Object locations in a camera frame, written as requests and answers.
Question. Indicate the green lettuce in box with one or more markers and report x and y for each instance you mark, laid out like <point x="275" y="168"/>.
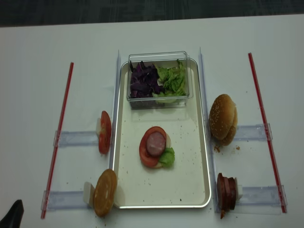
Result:
<point x="172" y="80"/>

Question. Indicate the purple cabbage leaves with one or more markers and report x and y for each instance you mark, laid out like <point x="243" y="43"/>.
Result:
<point x="144" y="81"/>

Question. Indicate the left long clear divider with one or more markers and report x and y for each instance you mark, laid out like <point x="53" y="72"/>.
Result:
<point x="115" y="110"/>

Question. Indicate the red strip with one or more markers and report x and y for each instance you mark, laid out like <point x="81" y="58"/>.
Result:
<point x="55" y="148"/>
<point x="270" y="145"/>

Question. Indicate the white tomato holder block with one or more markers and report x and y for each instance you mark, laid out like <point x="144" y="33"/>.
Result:
<point x="98" y="127"/>

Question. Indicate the clear rail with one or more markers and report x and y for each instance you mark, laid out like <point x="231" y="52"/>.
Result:
<point x="82" y="138"/>
<point x="261" y="196"/>
<point x="258" y="132"/>
<point x="56" y="200"/>

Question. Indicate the rear sesame bun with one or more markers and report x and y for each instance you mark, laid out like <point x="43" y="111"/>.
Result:
<point x="225" y="126"/>

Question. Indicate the black left robot part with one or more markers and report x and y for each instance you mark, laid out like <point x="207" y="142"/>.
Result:
<point x="14" y="216"/>

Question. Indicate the lettuce leaf on tray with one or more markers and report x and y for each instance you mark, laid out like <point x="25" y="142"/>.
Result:
<point x="167" y="158"/>

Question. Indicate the round sausage slice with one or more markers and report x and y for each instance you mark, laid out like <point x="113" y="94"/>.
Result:
<point x="155" y="144"/>

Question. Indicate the clear plastic salad box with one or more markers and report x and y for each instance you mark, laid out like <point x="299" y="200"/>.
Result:
<point x="166" y="60"/>

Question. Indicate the right red strip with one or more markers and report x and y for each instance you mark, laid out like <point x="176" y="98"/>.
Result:
<point x="270" y="145"/>

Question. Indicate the stack of sausage slices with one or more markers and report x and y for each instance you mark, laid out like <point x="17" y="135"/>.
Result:
<point x="227" y="192"/>

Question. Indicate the lower right clear rail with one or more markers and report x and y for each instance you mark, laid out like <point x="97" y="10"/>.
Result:
<point x="261" y="196"/>

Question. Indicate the upright tomato slice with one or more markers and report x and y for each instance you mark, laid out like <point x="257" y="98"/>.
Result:
<point x="105" y="133"/>

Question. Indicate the right long clear divider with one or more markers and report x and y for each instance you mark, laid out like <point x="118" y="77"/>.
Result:
<point x="209" y="148"/>

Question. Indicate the upper right clear rail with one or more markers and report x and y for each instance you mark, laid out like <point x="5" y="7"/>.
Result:
<point x="258" y="132"/>

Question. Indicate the long clear divider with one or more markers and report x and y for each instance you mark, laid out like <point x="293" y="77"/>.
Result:
<point x="209" y="148"/>
<point x="115" y="110"/>

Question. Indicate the upright brown bun half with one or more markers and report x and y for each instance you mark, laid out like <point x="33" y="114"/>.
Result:
<point x="104" y="193"/>

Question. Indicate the left red strip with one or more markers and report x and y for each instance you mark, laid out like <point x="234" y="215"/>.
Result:
<point x="55" y="148"/>

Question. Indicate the upper left clear rail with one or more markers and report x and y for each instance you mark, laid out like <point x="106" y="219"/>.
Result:
<point x="82" y="138"/>

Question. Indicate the white metal tray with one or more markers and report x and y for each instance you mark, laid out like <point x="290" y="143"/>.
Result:
<point x="184" y="185"/>

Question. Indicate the sesame bun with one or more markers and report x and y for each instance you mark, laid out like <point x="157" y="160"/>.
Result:
<point x="212" y="115"/>
<point x="225" y="126"/>

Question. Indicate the white bun holder block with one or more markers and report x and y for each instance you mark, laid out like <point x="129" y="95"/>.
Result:
<point x="88" y="194"/>

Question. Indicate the tomato slice on tray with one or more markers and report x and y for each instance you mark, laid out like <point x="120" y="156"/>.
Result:
<point x="146" y="159"/>

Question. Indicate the lower left clear rail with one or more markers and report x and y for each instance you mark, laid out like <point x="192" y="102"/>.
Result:
<point x="56" y="200"/>

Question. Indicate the front sesame bun top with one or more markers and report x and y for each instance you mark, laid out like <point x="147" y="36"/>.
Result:
<point x="212" y="115"/>

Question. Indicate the bottom bun on tray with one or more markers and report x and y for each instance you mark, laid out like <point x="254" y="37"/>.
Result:
<point x="168" y="143"/>

